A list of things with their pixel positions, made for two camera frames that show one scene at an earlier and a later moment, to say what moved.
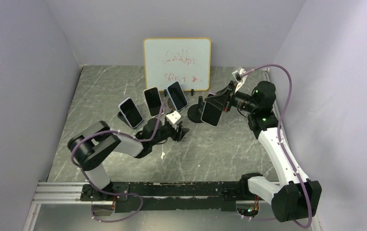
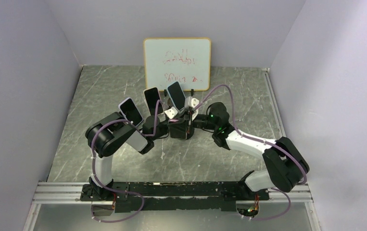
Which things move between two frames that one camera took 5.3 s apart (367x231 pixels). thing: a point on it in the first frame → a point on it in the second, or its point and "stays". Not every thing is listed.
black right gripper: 219,98 → 190,124
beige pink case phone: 153,100 stays
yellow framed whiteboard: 186,60 stays
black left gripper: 178,135 stays
